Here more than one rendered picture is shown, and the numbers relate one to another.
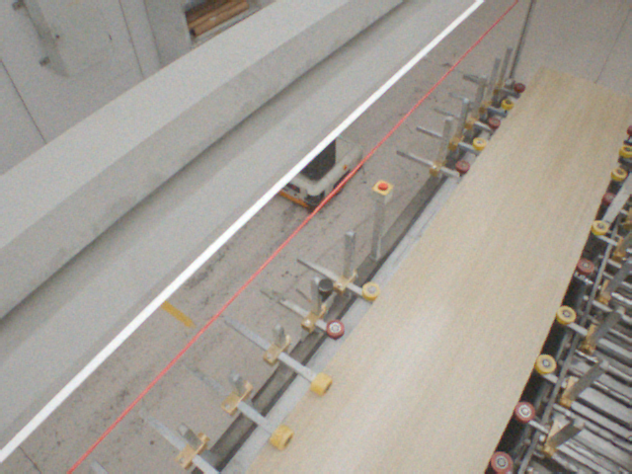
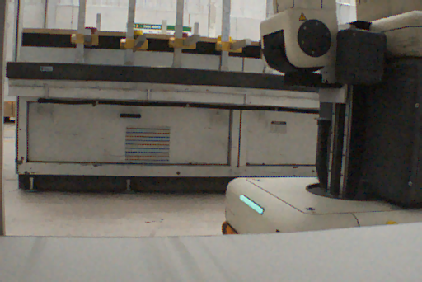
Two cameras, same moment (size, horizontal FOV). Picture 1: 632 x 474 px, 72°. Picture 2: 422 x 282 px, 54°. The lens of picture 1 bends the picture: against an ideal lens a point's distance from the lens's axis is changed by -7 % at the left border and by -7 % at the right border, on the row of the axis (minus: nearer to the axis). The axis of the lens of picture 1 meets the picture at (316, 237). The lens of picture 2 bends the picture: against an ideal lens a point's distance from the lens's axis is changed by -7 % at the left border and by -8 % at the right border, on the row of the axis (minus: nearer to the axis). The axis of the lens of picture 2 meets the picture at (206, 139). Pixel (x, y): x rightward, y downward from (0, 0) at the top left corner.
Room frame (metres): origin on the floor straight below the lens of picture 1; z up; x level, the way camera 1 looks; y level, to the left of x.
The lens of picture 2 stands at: (4.14, 0.50, 0.54)
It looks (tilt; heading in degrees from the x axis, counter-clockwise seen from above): 5 degrees down; 218
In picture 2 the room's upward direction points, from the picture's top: 3 degrees clockwise
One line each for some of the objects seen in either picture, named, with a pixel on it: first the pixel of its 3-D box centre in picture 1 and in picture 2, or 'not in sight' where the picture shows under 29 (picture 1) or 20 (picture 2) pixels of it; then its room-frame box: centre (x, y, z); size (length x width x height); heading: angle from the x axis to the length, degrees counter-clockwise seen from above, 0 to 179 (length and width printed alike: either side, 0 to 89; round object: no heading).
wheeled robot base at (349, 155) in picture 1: (309, 163); (345, 227); (2.80, 0.03, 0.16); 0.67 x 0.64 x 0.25; 142
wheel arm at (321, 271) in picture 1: (335, 278); not in sight; (1.25, -0.08, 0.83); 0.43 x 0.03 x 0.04; 53
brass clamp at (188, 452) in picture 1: (193, 450); not in sight; (0.44, 0.48, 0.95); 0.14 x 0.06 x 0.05; 143
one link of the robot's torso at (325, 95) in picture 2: not in sight; (320, 58); (2.97, -0.03, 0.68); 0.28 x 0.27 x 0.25; 52
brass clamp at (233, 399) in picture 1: (237, 397); not in sight; (0.64, 0.32, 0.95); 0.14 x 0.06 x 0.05; 143
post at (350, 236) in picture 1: (349, 265); not in sight; (1.25, -0.15, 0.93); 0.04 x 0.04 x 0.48; 53
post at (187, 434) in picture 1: (198, 446); not in sight; (0.46, 0.46, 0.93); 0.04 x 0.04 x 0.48; 53
